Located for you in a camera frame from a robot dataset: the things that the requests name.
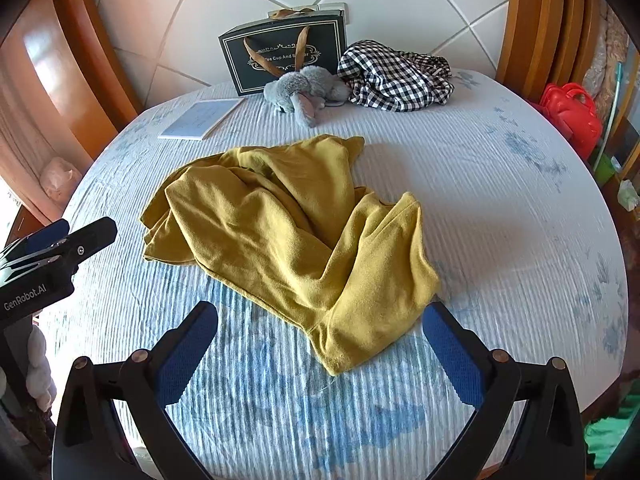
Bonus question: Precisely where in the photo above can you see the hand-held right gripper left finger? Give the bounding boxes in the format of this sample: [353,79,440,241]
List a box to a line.
[51,301,219,480]

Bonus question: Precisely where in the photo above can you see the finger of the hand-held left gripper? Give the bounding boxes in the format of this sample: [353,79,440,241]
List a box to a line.
[10,217,118,276]
[2,219,71,261]

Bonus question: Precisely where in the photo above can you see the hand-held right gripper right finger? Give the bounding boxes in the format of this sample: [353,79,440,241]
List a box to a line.
[422,301,586,480]

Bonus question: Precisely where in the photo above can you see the mustard yellow garment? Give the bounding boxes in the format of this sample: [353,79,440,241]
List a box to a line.
[140,134,443,376]

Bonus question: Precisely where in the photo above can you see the person's left hand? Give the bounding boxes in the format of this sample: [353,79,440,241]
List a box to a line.
[26,327,57,407]

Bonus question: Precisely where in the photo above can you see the bed with pale blue sheet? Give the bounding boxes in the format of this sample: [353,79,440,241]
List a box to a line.
[37,67,631,480]

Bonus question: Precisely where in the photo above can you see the white booklet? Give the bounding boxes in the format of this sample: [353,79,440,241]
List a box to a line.
[157,98,246,141]

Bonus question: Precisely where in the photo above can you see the green cloth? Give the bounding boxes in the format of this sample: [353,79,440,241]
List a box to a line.
[584,414,637,467]

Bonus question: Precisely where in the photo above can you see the white padded wooden headboard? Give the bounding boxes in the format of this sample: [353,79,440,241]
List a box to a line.
[0,0,603,161]

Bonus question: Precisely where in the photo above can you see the grey plush toy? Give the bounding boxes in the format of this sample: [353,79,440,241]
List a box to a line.
[264,66,352,128]

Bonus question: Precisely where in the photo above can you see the dark gift bag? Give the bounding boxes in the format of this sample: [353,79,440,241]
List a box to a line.
[218,14,347,97]

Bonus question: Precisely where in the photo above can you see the red plastic bag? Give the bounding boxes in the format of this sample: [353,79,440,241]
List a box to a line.
[539,82,603,161]

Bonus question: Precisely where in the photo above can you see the black white checkered cloth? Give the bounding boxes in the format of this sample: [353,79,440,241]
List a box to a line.
[337,39,455,112]

